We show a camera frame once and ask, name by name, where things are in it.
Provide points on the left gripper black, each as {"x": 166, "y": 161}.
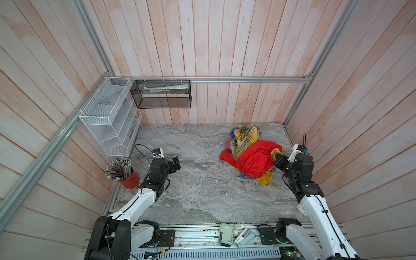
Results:
{"x": 176, "y": 163}

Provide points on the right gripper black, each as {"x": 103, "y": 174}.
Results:
{"x": 278, "y": 162}

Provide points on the red cloth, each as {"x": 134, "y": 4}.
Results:
{"x": 228, "y": 157}

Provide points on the yellow plaid cloth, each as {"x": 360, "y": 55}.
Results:
{"x": 243, "y": 137}

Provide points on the blue checked cloth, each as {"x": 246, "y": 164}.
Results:
{"x": 251, "y": 156}

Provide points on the dusty pink cloth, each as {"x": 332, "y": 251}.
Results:
{"x": 228, "y": 144}

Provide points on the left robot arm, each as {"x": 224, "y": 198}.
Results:
{"x": 117, "y": 236}

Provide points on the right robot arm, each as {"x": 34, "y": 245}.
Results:
{"x": 333, "y": 244}

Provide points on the mustard yellow cloth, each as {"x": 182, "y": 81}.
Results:
{"x": 266, "y": 178}

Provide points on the red pencil cup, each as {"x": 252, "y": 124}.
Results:
{"x": 131, "y": 182}

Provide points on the bundle of pencils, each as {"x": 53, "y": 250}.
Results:
{"x": 120, "y": 169}

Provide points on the white connector module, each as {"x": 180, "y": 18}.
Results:
{"x": 244, "y": 237}

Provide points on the beige electronics box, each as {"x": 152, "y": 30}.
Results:
{"x": 226, "y": 234}

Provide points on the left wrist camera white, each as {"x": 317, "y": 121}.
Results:
{"x": 158, "y": 153}

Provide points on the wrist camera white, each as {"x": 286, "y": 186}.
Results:
{"x": 297, "y": 149}
{"x": 158, "y": 153}

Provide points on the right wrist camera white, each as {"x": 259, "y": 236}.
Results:
{"x": 297, "y": 149}

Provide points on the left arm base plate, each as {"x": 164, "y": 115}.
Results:
{"x": 165, "y": 238}

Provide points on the white wire mesh shelf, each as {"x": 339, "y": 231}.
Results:
{"x": 112, "y": 117}

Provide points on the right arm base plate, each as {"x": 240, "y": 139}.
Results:
{"x": 267, "y": 234}

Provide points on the black wire mesh basket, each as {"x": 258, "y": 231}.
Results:
{"x": 162, "y": 94}

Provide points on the white vented cable duct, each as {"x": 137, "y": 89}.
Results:
{"x": 272, "y": 253}

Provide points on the aluminium rail back wall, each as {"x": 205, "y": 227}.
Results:
{"x": 226, "y": 79}

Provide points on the aluminium rail wall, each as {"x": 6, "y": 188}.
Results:
{"x": 31, "y": 177}
{"x": 226, "y": 79}
{"x": 342, "y": 23}

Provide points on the aluminium rail left wall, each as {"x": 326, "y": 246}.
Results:
{"x": 31, "y": 177}

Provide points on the aluminium rail right wall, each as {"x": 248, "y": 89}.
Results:
{"x": 342, "y": 23}

